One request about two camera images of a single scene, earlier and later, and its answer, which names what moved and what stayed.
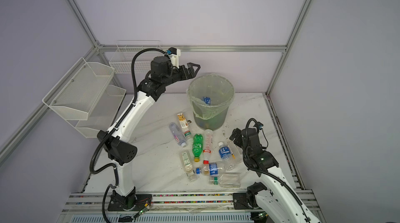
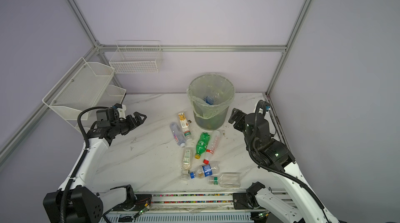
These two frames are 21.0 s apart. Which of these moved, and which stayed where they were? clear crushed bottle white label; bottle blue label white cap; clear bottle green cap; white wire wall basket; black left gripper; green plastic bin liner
Moved: bottle blue label white cap; black left gripper
Stayed: white wire wall basket; green plastic bin liner; clear bottle green cap; clear crushed bottle white label
